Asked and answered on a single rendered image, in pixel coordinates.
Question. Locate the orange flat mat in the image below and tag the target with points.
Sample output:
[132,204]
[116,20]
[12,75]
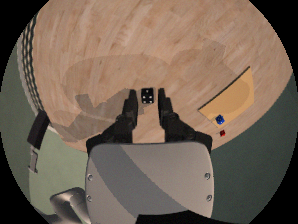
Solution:
[232,100]

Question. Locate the blue die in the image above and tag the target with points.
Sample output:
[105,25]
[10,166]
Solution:
[220,119]

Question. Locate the red die with white pips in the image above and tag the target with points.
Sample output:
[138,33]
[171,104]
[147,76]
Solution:
[222,133]

